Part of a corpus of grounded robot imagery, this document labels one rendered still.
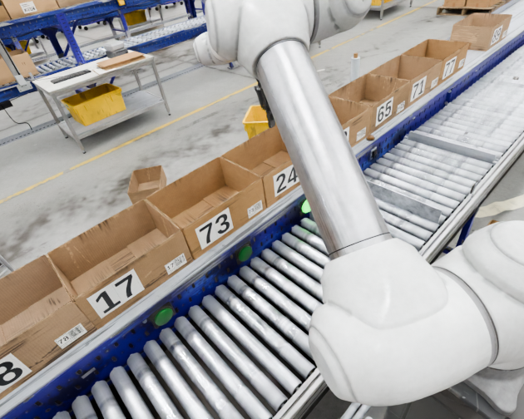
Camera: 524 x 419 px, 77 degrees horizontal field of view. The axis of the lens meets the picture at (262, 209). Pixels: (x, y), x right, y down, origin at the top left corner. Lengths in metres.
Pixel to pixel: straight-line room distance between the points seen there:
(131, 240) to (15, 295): 0.43
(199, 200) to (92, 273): 0.54
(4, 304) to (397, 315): 1.30
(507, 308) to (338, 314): 0.22
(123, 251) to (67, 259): 0.20
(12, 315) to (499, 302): 1.43
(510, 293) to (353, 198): 0.23
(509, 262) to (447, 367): 0.16
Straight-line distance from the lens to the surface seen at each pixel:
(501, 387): 0.73
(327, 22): 0.73
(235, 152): 1.62
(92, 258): 1.47
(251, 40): 0.65
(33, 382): 1.30
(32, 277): 1.44
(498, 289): 0.55
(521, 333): 0.57
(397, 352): 0.47
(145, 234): 1.51
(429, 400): 0.85
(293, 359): 1.19
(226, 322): 1.29
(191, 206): 1.57
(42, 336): 1.22
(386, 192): 1.70
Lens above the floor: 1.82
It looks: 40 degrees down
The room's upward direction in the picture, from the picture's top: 10 degrees counter-clockwise
